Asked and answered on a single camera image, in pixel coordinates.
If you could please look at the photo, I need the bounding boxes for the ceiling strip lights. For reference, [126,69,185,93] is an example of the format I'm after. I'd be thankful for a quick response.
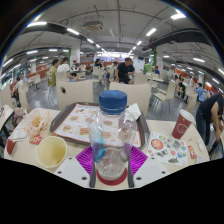
[1,12,224,86]

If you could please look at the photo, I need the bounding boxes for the colourful printed leaflet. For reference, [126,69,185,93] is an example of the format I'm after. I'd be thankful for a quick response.
[145,131,189,167]

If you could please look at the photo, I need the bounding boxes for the ceiling air conditioner unit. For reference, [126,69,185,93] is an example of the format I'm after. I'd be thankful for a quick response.
[83,20,104,33]

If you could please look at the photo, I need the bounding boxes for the person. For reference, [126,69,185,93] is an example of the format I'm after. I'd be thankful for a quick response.
[56,56,78,81]
[46,58,60,88]
[114,57,136,85]
[195,93,224,148]

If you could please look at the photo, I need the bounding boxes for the beige wooden chair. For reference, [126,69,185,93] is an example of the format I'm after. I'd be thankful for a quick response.
[108,82,153,118]
[55,79,95,111]

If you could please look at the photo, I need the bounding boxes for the red lidded paper drink cup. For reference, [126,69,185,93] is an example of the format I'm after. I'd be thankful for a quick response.
[171,108,195,140]

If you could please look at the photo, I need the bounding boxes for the white paper napkin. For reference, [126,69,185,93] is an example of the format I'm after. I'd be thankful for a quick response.
[126,102,143,121]

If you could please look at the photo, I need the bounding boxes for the printed paper tray liner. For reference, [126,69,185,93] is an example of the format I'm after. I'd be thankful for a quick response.
[53,103,143,148]

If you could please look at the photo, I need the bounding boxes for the dark brown food tray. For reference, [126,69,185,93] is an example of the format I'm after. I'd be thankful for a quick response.
[49,101,151,151]

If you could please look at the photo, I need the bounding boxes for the red flat carton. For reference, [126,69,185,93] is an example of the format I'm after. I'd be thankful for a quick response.
[5,137,17,155]

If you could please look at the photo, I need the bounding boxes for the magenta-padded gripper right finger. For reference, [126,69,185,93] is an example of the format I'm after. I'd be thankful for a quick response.
[128,145,170,189]

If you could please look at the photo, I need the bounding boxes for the cream paper cup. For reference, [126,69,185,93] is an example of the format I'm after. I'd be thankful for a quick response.
[35,135,69,173]

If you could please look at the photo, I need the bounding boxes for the white crumpled paper wrapper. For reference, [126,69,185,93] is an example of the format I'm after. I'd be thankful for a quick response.
[10,127,28,142]

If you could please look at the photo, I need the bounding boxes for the red sauce packet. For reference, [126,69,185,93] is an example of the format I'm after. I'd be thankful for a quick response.
[187,145,198,160]
[29,133,43,145]

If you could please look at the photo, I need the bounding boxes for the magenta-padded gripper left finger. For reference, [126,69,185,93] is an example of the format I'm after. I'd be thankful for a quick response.
[53,145,98,189]

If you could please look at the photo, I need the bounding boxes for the clear blue-capped water bottle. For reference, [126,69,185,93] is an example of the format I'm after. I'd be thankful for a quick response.
[87,89,138,181]

